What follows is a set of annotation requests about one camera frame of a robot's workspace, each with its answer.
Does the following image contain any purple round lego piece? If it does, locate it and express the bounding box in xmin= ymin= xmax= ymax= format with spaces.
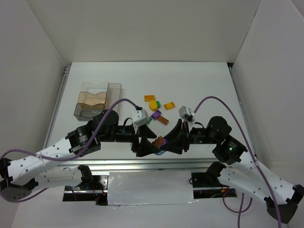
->
xmin=154 ymin=139 xmax=168 ymax=156

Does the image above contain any purple lego brick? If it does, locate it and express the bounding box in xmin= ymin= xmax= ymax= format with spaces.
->
xmin=151 ymin=110 xmax=162 ymax=120

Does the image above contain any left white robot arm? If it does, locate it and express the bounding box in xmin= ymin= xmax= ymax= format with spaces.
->
xmin=0 ymin=110 xmax=159 ymax=202

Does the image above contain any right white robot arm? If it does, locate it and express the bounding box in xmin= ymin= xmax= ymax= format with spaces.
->
xmin=160 ymin=116 xmax=304 ymax=224

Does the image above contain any brown orange lego brick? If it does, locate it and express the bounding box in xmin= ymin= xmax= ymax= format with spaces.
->
xmin=157 ymin=115 xmax=169 ymax=125

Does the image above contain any orange lego brick right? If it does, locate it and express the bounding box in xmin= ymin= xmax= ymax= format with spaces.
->
xmin=163 ymin=102 xmax=175 ymax=110

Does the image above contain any yellow round lego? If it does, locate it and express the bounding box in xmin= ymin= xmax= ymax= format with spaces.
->
xmin=149 ymin=100 xmax=158 ymax=112

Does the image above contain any small green lego brick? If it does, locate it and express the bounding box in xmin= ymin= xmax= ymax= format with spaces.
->
xmin=156 ymin=101 xmax=161 ymax=108

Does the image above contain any orange lego brick far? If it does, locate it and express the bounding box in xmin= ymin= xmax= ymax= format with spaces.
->
xmin=144 ymin=95 xmax=155 ymax=102

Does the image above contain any clear tall narrow container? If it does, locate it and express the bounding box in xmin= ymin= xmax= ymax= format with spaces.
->
xmin=104 ymin=83 xmax=122 ymax=110

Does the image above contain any clear wavy container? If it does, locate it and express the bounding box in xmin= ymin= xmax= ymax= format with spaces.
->
xmin=81 ymin=82 xmax=109 ymax=94

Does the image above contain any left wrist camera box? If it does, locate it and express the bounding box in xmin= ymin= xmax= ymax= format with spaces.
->
xmin=132 ymin=109 xmax=149 ymax=127

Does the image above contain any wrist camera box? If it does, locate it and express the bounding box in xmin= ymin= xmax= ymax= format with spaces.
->
xmin=132 ymin=109 xmax=149 ymax=127
xmin=179 ymin=106 xmax=195 ymax=124

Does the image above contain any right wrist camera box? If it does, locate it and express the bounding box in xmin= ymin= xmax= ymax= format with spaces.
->
xmin=179 ymin=106 xmax=195 ymax=124

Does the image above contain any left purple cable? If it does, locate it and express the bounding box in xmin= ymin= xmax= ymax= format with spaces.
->
xmin=0 ymin=98 xmax=141 ymax=202

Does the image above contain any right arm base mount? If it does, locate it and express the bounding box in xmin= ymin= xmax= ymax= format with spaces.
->
xmin=189 ymin=161 xmax=237 ymax=199

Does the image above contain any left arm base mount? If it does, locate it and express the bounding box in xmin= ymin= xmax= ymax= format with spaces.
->
xmin=63 ymin=165 xmax=109 ymax=206

